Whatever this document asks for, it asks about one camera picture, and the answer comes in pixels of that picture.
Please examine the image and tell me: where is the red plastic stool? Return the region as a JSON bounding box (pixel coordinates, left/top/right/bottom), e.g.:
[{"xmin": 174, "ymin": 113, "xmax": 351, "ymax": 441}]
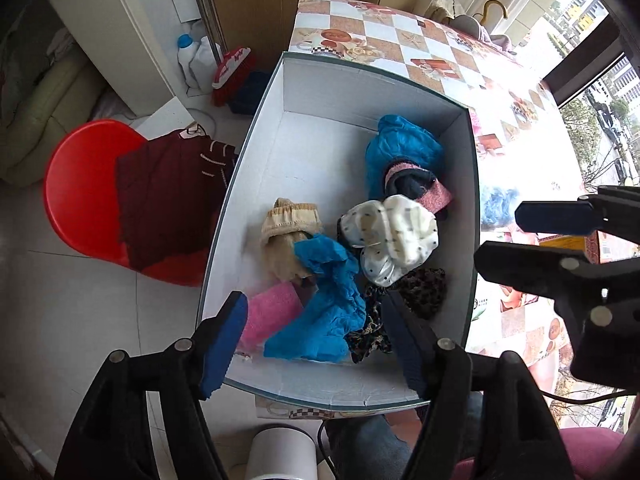
[{"xmin": 44, "ymin": 119, "xmax": 211, "ymax": 288}]

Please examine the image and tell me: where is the dark red garment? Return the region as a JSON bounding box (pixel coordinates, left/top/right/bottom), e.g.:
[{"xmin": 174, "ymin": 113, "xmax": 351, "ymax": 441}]
[{"xmin": 116, "ymin": 127, "xmax": 238, "ymax": 271}]

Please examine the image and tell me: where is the beige knit sock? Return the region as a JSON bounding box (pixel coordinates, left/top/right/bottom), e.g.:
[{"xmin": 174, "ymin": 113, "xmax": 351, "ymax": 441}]
[{"xmin": 260, "ymin": 197, "xmax": 323, "ymax": 282}]

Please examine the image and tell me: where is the white cabinet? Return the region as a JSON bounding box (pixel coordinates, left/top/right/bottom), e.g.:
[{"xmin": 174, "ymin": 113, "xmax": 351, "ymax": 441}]
[{"xmin": 42, "ymin": 0, "xmax": 195, "ymax": 117}]

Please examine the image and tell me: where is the white cardboard box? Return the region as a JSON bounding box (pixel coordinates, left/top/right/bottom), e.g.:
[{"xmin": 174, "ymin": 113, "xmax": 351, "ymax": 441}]
[{"xmin": 196, "ymin": 51, "xmax": 482, "ymax": 413}]

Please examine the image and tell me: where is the black cable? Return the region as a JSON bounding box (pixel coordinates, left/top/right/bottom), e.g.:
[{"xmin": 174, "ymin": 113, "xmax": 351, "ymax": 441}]
[{"xmin": 544, "ymin": 389, "xmax": 632, "ymax": 407}]

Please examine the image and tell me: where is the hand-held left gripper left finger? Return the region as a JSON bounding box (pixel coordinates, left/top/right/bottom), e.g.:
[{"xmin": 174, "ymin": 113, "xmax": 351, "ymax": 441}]
[{"xmin": 54, "ymin": 291, "xmax": 249, "ymax": 480}]

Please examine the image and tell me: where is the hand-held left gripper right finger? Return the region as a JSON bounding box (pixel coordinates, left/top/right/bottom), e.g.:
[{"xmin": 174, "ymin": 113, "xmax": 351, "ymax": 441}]
[{"xmin": 382, "ymin": 290, "xmax": 576, "ymax": 480}]

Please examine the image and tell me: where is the white bottle blue cap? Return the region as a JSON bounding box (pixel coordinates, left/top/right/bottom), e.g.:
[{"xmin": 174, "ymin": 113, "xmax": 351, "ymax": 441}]
[{"xmin": 176, "ymin": 34, "xmax": 199, "ymax": 87}]

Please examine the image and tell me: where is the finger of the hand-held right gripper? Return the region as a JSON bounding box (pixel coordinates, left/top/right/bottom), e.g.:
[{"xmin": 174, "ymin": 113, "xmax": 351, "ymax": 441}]
[
  {"xmin": 515, "ymin": 185, "xmax": 640, "ymax": 237},
  {"xmin": 474, "ymin": 241, "xmax": 640, "ymax": 331}
]

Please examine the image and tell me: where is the checkered printed tablecloth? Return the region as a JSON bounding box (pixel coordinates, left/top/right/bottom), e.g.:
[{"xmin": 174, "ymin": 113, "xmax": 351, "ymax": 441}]
[{"xmin": 255, "ymin": 0, "xmax": 601, "ymax": 420}]

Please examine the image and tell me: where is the blue fuzzy sock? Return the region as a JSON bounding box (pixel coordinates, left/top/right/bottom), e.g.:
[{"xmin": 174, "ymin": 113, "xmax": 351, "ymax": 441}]
[{"xmin": 263, "ymin": 235, "xmax": 368, "ymax": 363}]

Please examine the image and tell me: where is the white plastic bottle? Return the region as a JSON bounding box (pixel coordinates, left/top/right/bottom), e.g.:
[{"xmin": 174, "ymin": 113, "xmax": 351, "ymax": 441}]
[{"xmin": 192, "ymin": 35, "xmax": 222, "ymax": 93}]

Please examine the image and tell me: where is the person's pink garment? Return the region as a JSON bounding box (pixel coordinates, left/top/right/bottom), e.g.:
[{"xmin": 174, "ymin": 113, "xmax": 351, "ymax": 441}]
[{"xmin": 452, "ymin": 427, "xmax": 640, "ymax": 480}]

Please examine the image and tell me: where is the white cylinder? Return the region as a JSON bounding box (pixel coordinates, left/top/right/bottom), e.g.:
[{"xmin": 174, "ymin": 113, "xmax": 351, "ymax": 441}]
[{"xmin": 250, "ymin": 424, "xmax": 319, "ymax": 480}]

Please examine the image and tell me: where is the blue translucent plastic bag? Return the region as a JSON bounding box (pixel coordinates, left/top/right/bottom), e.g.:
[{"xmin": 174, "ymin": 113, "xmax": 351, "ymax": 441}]
[{"xmin": 481, "ymin": 186, "xmax": 523, "ymax": 233}]

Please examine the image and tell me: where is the red broom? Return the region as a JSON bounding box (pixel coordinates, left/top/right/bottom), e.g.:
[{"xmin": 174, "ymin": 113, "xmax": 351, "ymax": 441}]
[{"xmin": 192, "ymin": 0, "xmax": 253, "ymax": 107}]

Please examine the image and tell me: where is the person's jeans leg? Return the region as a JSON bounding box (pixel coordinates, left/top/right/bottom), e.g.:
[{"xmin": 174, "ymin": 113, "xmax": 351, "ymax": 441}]
[{"xmin": 325, "ymin": 392, "xmax": 485, "ymax": 480}]

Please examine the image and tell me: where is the blue dustpan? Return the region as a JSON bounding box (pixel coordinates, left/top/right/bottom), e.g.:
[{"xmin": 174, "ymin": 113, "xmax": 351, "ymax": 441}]
[{"xmin": 227, "ymin": 71, "xmax": 272, "ymax": 116}]

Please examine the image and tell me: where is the red printed box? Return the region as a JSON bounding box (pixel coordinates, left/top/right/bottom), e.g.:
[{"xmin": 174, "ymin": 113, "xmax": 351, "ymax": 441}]
[{"xmin": 540, "ymin": 232, "xmax": 601, "ymax": 266}]

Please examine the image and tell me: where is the leopard print cloth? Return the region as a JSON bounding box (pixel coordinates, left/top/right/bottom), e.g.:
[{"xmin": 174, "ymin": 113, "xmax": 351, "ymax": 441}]
[{"xmin": 345, "ymin": 266, "xmax": 448, "ymax": 365}]

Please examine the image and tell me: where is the cream sofa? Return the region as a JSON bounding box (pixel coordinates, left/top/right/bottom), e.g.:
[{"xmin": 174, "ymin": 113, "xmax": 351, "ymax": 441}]
[{"xmin": 0, "ymin": 45, "xmax": 108, "ymax": 187}]

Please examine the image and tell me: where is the yellow hook hanger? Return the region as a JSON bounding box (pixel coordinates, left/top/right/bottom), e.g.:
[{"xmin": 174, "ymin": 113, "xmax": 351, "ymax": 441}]
[{"xmin": 470, "ymin": 0, "xmax": 509, "ymax": 24}]

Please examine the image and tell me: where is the cream polka dot cloth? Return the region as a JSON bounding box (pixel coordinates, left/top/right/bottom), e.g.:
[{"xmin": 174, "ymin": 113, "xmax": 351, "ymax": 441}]
[{"xmin": 340, "ymin": 194, "xmax": 441, "ymax": 288}]

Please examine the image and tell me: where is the grey cloth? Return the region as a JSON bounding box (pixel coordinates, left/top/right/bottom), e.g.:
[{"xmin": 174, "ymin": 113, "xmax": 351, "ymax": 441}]
[{"xmin": 450, "ymin": 12, "xmax": 519, "ymax": 56}]

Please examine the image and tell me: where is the blue quilted cloth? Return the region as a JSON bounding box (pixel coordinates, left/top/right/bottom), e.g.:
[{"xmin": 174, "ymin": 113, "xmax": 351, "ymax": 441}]
[{"xmin": 364, "ymin": 114, "xmax": 446, "ymax": 201}]

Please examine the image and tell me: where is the maroon and navy sock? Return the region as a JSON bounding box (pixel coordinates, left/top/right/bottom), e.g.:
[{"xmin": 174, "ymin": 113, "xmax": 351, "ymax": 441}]
[{"xmin": 384, "ymin": 161, "xmax": 455, "ymax": 221}]

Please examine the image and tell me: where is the pink fuzzy cloth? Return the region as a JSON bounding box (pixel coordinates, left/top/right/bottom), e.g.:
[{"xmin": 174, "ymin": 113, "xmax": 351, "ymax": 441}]
[{"xmin": 236, "ymin": 282, "xmax": 307, "ymax": 361}]

